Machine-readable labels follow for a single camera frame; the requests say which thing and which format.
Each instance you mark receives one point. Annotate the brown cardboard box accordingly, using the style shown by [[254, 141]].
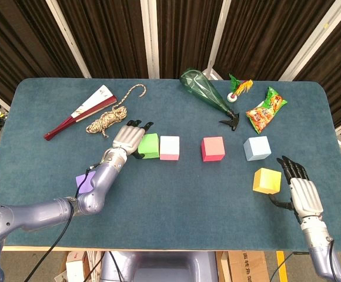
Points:
[[247, 267]]

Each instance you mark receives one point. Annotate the purple foam cube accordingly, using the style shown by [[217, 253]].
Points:
[[83, 183]]

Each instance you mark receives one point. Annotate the red foam cube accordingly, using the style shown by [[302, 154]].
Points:
[[213, 148]]

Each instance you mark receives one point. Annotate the yellow foam cube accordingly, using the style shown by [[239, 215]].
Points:
[[266, 180]]

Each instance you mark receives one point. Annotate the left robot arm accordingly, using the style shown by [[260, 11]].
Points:
[[41, 211]]

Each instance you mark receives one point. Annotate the grey robot torso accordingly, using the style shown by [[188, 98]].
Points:
[[158, 267]]

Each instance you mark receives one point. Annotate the light blue foam cube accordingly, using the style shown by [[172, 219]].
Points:
[[257, 148]]

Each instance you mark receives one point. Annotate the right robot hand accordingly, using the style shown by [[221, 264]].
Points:
[[305, 196]]

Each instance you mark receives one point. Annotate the feather shuttlecock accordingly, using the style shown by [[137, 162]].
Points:
[[232, 97]]

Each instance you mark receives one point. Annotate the blue felt table cover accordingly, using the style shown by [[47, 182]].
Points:
[[170, 205]]

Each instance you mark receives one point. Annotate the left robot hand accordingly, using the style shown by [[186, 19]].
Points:
[[127, 138]]

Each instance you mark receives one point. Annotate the pink foam cube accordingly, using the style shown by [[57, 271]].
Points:
[[169, 147]]

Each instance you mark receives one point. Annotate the green foam cube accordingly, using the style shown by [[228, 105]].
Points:
[[150, 145]]

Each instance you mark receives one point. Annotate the red and white folding fan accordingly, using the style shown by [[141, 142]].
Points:
[[97, 98]]

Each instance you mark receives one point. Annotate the dark brown curtain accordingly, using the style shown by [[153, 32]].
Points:
[[114, 38]]

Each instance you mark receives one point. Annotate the orange green snack bag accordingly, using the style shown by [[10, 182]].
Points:
[[261, 114]]

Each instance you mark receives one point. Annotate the white and red carton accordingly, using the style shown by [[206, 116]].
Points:
[[75, 265]]

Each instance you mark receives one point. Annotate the green plastic spray bottle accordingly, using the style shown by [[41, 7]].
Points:
[[203, 88]]

